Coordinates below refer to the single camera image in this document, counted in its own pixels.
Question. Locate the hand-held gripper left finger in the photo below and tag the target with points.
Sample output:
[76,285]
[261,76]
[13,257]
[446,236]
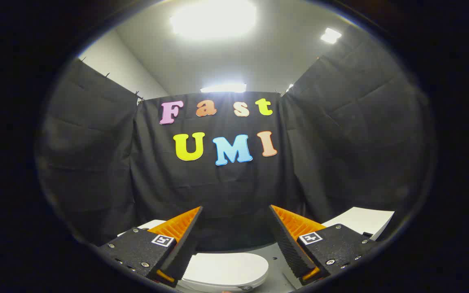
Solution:
[187,240]

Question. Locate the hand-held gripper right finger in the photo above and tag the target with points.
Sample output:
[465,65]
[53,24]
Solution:
[285,244]

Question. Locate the white toilet lid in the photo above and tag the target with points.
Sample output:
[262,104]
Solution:
[226,268]

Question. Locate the white ceramic toilet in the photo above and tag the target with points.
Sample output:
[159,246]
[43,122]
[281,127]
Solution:
[155,224]

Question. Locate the black backdrop cloth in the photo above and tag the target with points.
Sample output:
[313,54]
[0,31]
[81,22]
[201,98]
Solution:
[218,191]

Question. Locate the grey drawer cabinet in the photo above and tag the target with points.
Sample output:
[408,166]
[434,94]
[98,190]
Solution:
[360,219]

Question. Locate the long ceiling light strip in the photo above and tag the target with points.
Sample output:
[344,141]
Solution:
[223,88]

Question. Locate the small ceiling light panel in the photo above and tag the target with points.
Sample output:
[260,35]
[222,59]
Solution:
[331,36]

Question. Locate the large ceiling light panel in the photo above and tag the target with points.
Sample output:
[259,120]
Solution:
[214,18]

